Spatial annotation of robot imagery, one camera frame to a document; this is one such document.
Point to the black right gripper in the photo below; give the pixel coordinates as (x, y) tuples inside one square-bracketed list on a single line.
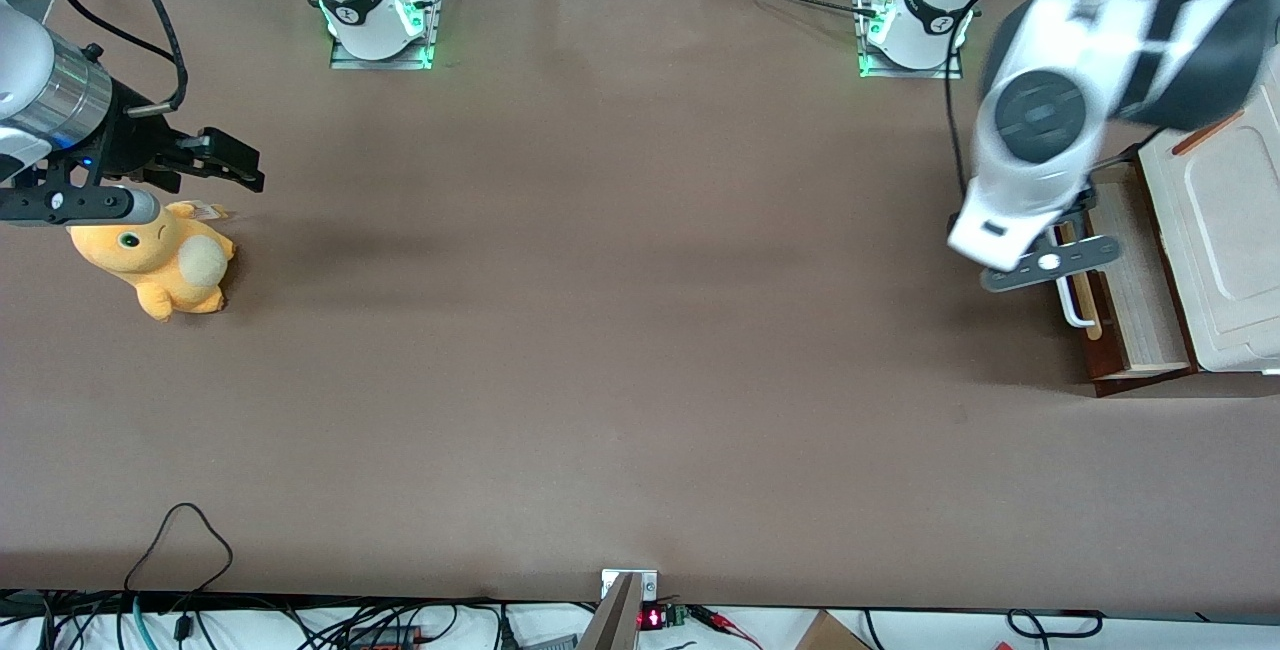
[(133, 144)]

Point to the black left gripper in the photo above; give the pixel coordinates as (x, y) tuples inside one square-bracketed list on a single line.
[(1085, 200)]

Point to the dark wood drawer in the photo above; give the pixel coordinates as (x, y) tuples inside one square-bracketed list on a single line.
[(1140, 280)]

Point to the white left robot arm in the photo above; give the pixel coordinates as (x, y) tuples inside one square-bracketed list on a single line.
[(1060, 60)]

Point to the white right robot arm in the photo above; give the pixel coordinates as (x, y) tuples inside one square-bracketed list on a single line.
[(370, 0)]

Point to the orange plush toy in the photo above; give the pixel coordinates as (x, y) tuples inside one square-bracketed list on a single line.
[(160, 260)]

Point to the brown cardboard box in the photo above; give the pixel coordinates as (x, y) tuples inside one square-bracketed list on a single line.
[(828, 633)]

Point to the red digit display module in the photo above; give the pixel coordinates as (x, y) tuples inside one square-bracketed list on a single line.
[(655, 617)]

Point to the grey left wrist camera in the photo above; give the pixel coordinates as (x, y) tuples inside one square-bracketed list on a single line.
[(1060, 262)]

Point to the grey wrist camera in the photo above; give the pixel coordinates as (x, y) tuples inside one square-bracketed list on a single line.
[(1060, 262), (90, 205)]

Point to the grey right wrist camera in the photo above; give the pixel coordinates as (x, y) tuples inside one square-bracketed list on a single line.
[(90, 205)]

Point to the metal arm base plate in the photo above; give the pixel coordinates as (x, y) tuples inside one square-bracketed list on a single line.
[(350, 55), (945, 70)]

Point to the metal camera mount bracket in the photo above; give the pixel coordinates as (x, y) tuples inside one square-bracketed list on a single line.
[(620, 610)]

